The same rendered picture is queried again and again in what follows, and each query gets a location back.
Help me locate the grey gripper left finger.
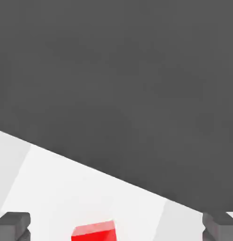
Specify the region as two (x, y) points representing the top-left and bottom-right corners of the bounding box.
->
(0, 211), (31, 241)

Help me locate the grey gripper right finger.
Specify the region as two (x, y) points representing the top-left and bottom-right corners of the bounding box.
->
(202, 211), (233, 241)

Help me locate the small red cube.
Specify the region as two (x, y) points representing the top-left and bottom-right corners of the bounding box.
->
(70, 219), (117, 241)

